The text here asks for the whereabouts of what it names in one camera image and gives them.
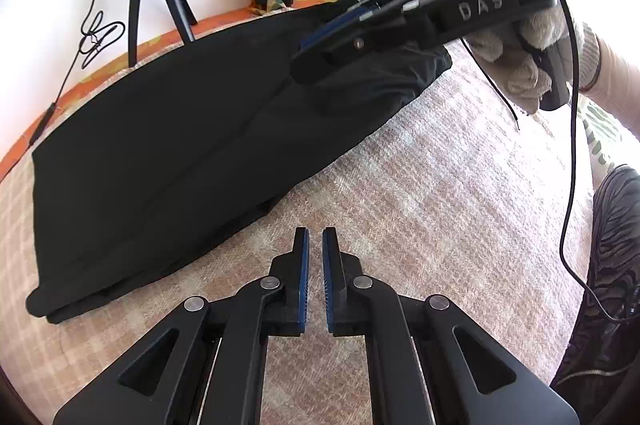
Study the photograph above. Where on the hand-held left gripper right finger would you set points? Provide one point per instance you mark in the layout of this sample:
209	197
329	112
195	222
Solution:
328	285

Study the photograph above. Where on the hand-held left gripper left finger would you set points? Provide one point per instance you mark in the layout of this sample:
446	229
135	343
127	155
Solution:
301	285

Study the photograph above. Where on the black pants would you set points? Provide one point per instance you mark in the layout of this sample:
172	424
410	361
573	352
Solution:
175	130

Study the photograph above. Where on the person's right forearm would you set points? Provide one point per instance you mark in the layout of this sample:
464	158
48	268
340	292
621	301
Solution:
620	70

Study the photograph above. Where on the person's right hand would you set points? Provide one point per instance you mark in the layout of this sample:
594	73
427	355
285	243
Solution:
520	65

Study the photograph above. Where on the pink checked blanket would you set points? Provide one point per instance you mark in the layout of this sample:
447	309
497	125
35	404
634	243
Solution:
450	205

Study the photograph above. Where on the person's white printed shirt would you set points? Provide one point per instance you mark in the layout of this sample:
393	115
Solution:
607	140

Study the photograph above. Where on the person's patterned trouser leg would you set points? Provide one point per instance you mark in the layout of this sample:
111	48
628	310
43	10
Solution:
612	255

